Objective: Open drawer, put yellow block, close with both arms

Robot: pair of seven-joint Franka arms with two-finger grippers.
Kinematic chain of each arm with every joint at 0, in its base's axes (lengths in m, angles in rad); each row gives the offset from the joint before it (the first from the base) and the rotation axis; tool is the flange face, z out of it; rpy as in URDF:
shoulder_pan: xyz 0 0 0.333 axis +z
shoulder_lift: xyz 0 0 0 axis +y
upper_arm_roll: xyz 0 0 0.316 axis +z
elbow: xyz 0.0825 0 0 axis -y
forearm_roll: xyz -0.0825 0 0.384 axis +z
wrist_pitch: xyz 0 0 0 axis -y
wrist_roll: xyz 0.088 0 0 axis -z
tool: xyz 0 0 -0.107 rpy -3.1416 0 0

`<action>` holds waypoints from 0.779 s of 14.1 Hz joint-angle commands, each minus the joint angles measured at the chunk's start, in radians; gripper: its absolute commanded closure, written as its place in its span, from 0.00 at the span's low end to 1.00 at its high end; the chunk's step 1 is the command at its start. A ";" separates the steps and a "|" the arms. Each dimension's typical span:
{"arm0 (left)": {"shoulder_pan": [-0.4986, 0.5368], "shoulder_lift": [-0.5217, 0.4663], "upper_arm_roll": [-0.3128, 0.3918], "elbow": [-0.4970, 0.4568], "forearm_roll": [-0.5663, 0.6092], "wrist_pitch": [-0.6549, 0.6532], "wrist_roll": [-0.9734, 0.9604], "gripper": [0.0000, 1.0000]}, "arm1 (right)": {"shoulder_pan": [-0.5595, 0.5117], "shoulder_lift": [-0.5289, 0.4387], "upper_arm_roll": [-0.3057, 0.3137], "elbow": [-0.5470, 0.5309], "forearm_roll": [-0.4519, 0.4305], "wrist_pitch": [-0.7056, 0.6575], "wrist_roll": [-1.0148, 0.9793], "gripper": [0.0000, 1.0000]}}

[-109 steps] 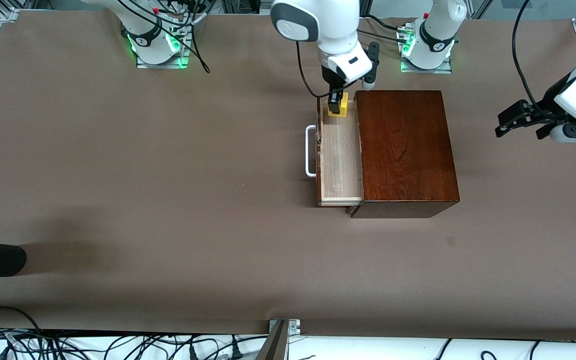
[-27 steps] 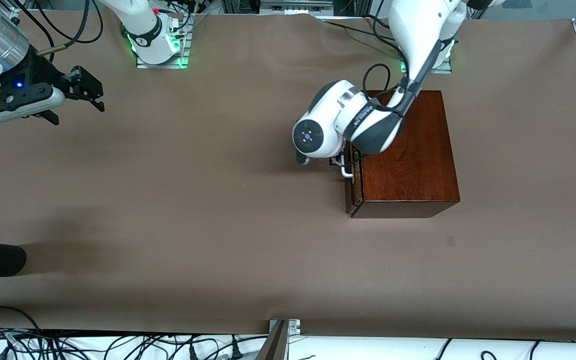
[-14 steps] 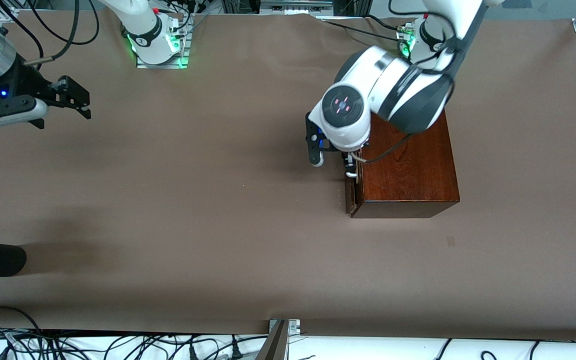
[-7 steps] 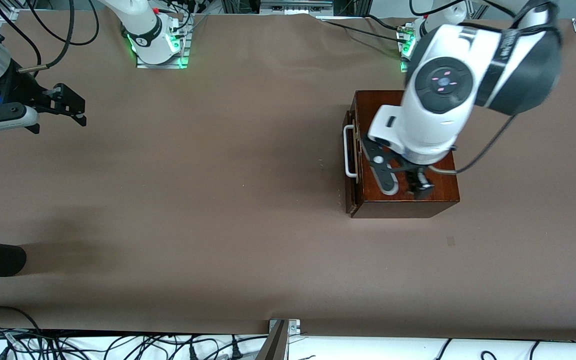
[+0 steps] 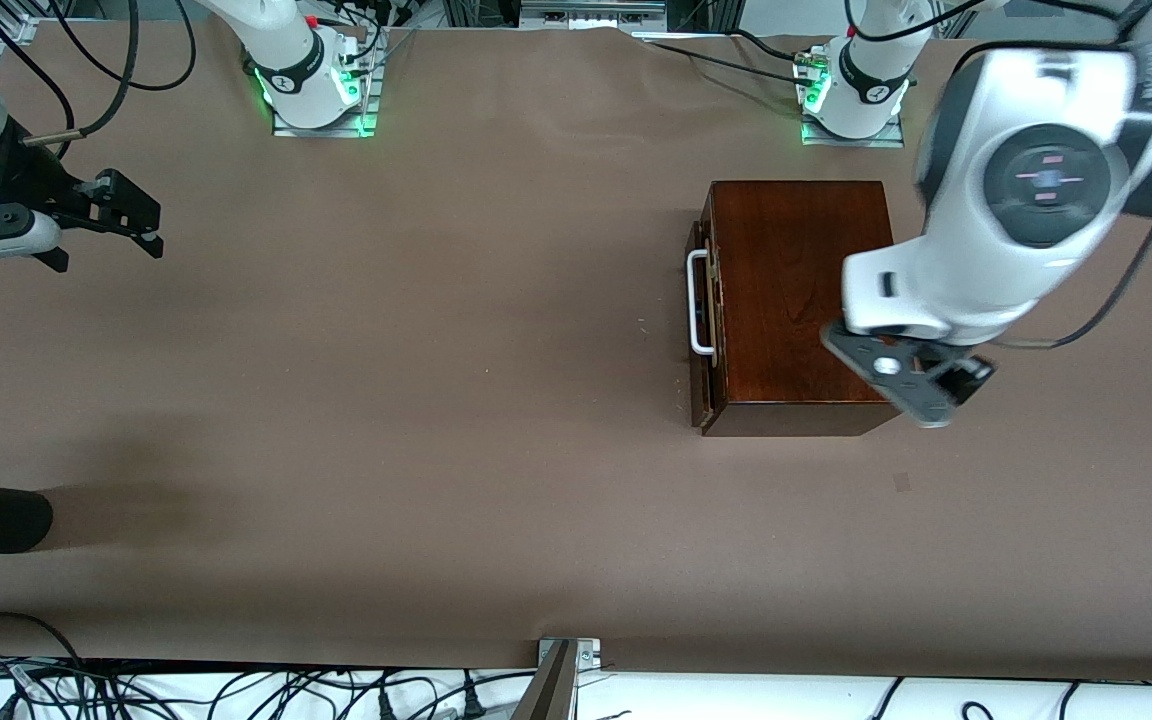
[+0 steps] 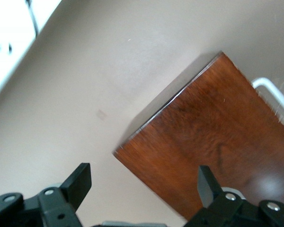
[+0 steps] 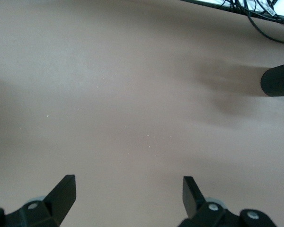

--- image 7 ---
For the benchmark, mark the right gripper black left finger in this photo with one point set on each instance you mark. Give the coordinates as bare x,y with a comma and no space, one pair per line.
59,198

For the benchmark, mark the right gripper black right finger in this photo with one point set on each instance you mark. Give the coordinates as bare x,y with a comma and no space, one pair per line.
194,203

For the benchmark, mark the black foam cylinder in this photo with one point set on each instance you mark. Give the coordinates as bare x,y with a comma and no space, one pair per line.
279,80

